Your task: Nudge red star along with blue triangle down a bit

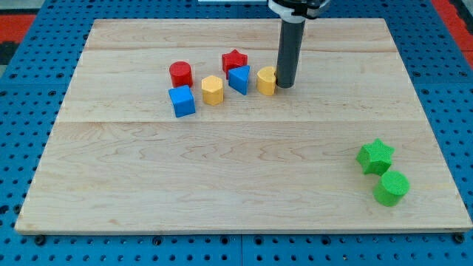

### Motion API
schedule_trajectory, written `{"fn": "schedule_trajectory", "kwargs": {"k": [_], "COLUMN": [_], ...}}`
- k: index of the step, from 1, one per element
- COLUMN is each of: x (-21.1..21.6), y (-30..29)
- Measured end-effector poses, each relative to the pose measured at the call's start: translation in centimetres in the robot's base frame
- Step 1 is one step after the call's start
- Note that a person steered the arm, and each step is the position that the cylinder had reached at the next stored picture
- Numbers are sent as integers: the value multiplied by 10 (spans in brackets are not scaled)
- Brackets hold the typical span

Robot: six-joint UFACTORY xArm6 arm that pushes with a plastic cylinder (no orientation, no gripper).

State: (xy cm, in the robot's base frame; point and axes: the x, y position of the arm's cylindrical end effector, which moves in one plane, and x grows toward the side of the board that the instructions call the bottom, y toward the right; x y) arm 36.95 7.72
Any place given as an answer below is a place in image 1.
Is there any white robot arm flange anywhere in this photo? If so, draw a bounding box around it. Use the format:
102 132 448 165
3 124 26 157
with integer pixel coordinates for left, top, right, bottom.
268 0 331 24

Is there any blue triangle block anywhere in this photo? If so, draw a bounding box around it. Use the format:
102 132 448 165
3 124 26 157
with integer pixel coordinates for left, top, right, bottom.
228 65 251 95

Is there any red star block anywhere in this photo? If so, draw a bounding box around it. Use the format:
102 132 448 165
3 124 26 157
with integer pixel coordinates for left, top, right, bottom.
222 50 248 79

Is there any green star block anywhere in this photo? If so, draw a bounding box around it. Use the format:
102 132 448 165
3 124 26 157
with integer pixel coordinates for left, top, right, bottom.
356 138 395 176

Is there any yellow hexagon block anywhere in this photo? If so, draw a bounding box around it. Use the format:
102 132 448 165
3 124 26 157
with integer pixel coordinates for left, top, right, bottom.
201 75 224 106

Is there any yellow heart block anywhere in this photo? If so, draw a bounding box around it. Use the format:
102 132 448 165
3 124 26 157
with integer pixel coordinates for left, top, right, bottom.
256 66 276 96

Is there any blue cube block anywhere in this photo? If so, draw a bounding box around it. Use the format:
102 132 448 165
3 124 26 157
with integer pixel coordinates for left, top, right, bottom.
169 85 195 117

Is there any red cylinder block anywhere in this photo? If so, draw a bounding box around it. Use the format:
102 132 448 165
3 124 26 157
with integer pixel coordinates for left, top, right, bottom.
169 61 193 87

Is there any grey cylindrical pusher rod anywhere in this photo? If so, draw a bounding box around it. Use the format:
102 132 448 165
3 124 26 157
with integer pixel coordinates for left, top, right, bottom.
276 20 305 89

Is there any light wooden board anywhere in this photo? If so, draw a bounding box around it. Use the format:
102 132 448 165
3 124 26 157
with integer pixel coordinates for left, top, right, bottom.
16 18 472 235

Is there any green cylinder block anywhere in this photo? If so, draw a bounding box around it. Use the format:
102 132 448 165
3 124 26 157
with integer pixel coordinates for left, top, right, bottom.
372 171 410 207

